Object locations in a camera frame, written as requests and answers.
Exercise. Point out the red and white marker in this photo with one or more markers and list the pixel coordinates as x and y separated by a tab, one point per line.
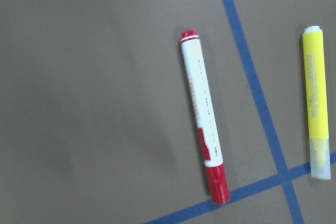
204	115

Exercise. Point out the yellow highlighter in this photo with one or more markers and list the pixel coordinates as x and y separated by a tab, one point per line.
317	108

